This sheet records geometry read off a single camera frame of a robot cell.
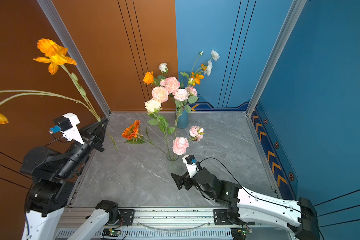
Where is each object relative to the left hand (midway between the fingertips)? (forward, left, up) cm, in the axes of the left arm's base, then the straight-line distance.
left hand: (107, 118), depth 50 cm
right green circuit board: (-28, -53, -49) cm, 77 cm away
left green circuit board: (-28, +9, -50) cm, 58 cm away
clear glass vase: (+3, -20, -33) cm, 39 cm away
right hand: (-5, -23, -29) cm, 38 cm away
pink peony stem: (0, -25, -16) cm, 29 cm away
